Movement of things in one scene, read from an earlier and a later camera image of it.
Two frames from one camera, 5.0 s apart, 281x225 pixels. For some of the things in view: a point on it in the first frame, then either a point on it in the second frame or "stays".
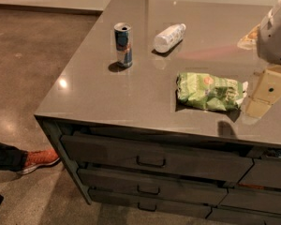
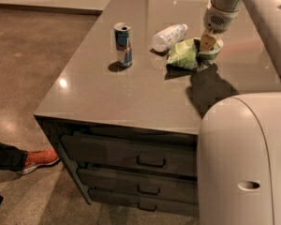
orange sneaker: [37, 157] stays
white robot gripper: [273, 37] → [219, 20]
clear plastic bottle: [168, 39] stays
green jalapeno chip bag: [210, 92] → [188, 54]
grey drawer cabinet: [229, 178] stays
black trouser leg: [7, 157] stays
